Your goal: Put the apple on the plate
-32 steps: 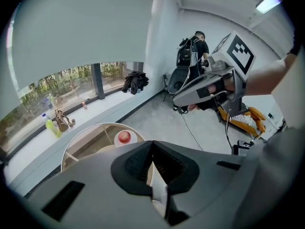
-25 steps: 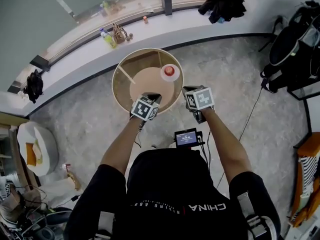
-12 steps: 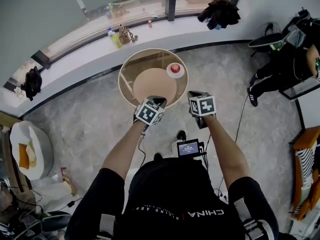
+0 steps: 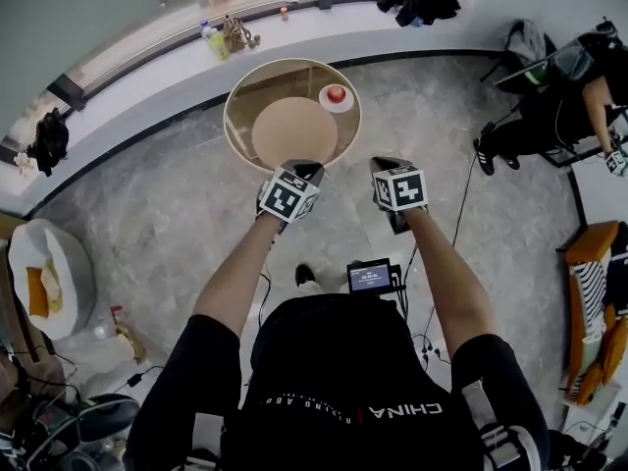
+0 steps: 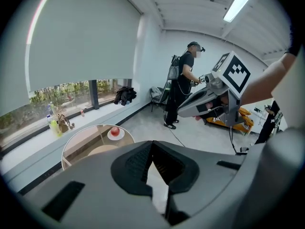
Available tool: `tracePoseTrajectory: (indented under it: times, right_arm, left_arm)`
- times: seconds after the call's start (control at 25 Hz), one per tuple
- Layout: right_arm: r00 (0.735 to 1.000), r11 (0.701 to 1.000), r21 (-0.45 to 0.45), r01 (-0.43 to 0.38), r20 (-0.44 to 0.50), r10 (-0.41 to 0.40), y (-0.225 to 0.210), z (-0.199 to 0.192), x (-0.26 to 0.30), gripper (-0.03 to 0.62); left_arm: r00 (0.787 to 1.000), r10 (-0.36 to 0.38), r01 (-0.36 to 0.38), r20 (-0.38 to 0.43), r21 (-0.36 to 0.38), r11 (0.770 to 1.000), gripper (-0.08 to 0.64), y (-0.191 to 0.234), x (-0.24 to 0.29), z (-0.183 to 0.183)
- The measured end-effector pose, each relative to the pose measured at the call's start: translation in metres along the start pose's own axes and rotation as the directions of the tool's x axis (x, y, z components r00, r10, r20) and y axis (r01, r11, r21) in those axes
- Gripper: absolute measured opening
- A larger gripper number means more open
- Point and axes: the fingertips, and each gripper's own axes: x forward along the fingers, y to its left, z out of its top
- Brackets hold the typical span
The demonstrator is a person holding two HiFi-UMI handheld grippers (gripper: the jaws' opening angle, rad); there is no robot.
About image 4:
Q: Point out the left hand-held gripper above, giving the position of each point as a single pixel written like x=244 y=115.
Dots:
x=288 y=195

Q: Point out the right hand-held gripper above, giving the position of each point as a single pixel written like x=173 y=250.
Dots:
x=401 y=189

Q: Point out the red apple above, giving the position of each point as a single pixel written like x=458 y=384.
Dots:
x=335 y=94

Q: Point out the person's right forearm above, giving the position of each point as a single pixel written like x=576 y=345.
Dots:
x=451 y=282

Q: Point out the person's left forearm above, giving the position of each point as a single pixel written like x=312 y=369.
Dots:
x=235 y=273

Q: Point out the person's black shoe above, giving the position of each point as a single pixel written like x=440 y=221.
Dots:
x=485 y=159
x=305 y=274
x=510 y=162

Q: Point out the black screen device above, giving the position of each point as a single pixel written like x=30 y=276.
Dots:
x=369 y=277

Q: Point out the round glass table wooden rim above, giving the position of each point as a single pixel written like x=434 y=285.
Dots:
x=284 y=79

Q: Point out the yellow-green drink bottle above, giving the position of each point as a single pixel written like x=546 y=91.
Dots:
x=219 y=46

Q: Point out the brown handbag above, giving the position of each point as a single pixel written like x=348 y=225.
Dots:
x=235 y=33

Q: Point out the person's black shirt torso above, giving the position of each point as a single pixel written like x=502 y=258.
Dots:
x=333 y=361

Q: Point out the small orange-lid jar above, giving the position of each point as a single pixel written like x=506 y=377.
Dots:
x=284 y=14

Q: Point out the clear bottle purple cap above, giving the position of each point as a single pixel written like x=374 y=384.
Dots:
x=206 y=29

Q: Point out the chair with grey jacket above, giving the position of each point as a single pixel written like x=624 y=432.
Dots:
x=527 y=42

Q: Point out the orange sofa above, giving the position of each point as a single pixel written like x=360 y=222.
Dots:
x=589 y=243

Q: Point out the golden wrapped packet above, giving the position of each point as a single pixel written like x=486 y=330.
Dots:
x=130 y=342

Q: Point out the black-white striped cushion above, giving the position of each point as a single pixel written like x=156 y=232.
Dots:
x=591 y=297

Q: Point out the white armchair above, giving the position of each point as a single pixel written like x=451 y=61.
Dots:
x=73 y=282

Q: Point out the black power adapter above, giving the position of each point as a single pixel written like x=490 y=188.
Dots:
x=134 y=380

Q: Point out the black bag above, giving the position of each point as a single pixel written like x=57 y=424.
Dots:
x=49 y=140

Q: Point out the small white toy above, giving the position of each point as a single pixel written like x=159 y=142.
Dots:
x=22 y=162

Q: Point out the black office chair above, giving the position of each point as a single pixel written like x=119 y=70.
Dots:
x=105 y=412

